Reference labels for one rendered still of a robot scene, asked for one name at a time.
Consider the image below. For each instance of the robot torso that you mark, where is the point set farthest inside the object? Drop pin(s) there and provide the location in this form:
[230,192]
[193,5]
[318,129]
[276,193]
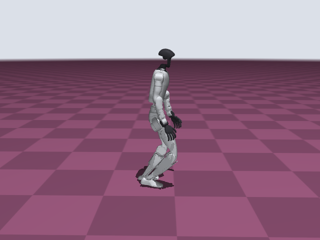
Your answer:
[165,84]

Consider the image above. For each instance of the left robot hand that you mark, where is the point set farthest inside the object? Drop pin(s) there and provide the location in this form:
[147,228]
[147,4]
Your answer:
[176,121]

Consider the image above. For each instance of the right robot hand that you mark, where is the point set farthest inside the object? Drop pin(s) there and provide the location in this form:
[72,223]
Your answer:
[170,131]

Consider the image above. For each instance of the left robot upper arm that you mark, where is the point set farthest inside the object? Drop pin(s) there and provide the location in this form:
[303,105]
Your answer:
[167,94]

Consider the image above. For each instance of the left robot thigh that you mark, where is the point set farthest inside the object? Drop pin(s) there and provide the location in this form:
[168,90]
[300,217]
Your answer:
[161,149]

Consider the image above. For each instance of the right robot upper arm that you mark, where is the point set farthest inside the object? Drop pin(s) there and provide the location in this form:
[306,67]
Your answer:
[158,81]

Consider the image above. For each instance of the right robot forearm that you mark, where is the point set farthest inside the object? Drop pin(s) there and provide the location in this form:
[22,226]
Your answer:
[159,110]

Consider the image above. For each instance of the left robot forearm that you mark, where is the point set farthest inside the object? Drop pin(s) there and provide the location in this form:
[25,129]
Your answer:
[167,106]

